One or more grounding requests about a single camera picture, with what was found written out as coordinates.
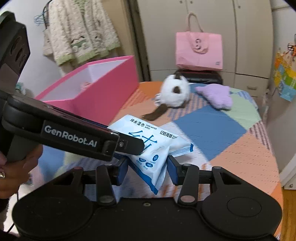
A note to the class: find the white plush cat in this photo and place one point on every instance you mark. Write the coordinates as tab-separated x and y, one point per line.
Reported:
171	95

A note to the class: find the black suitcase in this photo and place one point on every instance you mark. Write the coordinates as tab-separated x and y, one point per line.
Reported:
203	77

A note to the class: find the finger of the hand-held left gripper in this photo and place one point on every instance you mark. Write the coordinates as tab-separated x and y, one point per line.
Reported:
131	146

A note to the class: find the purple plush toy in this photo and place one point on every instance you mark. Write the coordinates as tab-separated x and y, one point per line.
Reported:
215	95

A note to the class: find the white wardrobe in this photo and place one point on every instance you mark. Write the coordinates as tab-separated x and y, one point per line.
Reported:
157	34

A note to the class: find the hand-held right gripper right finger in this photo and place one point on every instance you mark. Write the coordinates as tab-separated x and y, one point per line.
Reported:
173	171

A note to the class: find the fluffy cream jacket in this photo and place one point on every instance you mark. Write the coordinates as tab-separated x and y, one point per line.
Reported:
85	27

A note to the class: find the patchwork tablecloth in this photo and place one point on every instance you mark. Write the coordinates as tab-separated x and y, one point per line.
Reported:
208	129

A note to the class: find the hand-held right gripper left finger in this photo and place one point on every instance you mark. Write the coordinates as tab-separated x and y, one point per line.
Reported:
120	171

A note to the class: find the blue wet wipes pack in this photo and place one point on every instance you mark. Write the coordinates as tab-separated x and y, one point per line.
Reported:
150	148

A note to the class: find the blue clothes hanger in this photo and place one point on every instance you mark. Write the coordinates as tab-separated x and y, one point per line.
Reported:
39	18

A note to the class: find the person's left hand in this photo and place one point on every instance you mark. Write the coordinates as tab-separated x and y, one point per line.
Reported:
13	176

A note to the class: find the small white teal packet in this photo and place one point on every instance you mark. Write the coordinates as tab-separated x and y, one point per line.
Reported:
20	88

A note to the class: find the colourful gift bag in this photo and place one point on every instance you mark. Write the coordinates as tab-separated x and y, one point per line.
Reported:
285	76

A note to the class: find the pink tote bag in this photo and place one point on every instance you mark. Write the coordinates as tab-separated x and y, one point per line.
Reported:
198	58

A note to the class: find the pink storage box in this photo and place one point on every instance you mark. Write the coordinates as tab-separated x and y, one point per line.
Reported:
97	97

